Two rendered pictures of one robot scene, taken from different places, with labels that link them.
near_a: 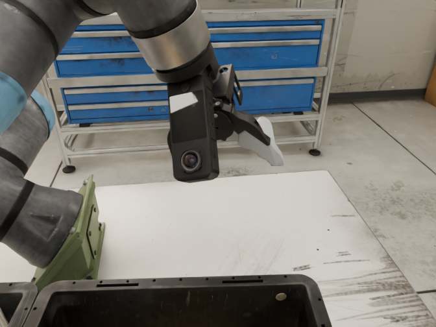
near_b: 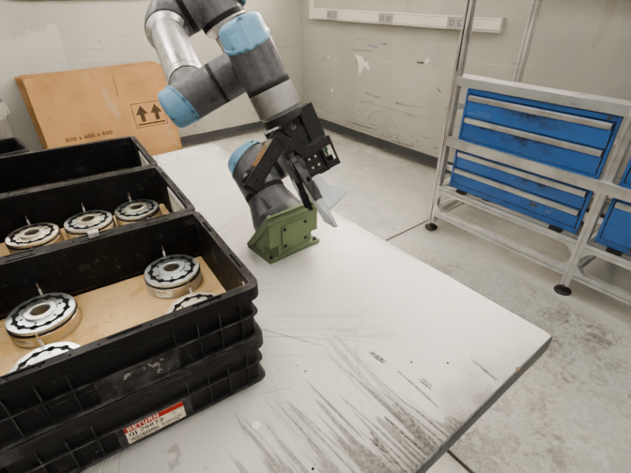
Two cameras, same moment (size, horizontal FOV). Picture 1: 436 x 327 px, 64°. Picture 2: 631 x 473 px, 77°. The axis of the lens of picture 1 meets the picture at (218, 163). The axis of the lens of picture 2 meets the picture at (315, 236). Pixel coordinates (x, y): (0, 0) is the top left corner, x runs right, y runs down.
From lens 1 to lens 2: 58 cm
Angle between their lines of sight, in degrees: 49
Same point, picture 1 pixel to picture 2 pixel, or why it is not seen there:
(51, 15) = (223, 78)
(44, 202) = (271, 194)
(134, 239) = (320, 259)
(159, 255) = (316, 276)
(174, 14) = (253, 88)
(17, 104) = (191, 114)
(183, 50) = (261, 111)
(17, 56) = (195, 92)
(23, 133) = not seen: hidden behind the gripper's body
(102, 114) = (482, 189)
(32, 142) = not seen: hidden behind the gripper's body
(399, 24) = not seen: outside the picture
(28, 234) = (254, 207)
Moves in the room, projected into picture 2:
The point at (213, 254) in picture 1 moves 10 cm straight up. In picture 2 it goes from (342, 300) to (344, 266)
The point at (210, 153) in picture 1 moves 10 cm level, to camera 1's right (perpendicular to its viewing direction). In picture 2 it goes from (251, 175) to (278, 199)
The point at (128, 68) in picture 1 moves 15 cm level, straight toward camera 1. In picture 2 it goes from (529, 151) to (516, 159)
